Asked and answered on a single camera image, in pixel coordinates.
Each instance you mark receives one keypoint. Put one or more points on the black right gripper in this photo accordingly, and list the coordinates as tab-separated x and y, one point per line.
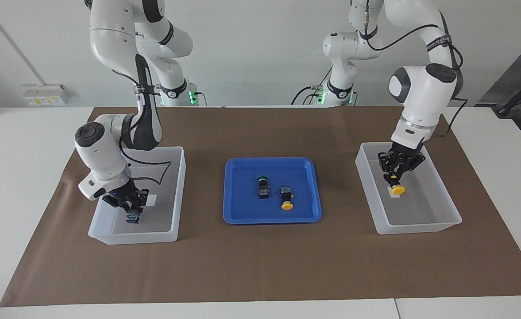
121	192

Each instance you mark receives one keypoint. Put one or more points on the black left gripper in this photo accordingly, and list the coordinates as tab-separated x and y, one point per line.
405	151

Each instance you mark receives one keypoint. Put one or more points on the green mushroom push button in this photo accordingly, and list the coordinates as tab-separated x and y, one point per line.
132	217
264	190

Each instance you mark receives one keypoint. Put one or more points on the yellow mushroom push button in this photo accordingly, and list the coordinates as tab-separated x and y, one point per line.
397	189
286	193

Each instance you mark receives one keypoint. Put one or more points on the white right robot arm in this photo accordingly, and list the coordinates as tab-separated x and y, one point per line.
105	155

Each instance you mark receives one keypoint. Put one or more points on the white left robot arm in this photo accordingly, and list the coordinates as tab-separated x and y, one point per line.
424	88

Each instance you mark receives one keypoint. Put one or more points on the white paper label sticker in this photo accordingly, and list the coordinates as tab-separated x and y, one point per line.
391	192
152	200

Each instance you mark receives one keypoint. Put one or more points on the translucent white plastic box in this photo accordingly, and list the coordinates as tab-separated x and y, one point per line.
163	221
419	212

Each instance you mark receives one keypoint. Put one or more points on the blue plastic tray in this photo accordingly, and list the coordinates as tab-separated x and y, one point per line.
247	208

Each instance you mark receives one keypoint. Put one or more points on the black metal pole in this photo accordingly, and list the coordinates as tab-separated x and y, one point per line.
515	99

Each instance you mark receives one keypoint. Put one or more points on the brown paper table mat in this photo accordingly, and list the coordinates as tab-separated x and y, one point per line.
260	266

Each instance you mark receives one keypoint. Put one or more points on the white wall socket box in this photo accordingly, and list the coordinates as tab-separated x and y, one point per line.
43	95

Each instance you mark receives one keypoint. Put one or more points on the white wall conduit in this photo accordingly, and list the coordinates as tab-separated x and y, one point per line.
14	44

